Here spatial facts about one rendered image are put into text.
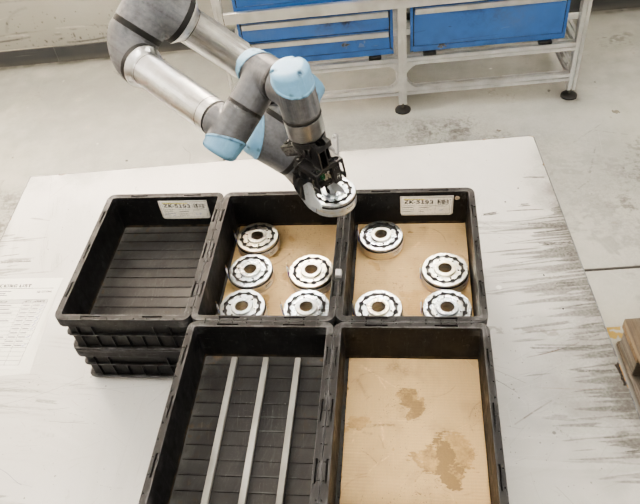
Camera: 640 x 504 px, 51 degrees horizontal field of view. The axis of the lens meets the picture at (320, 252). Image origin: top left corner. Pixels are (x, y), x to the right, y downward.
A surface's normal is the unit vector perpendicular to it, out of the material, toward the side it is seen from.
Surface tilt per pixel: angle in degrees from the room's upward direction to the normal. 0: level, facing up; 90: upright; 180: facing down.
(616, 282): 0
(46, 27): 90
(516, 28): 90
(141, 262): 0
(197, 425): 0
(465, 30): 90
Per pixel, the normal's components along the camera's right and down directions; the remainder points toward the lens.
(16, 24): 0.00, 0.72
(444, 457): -0.10, -0.70
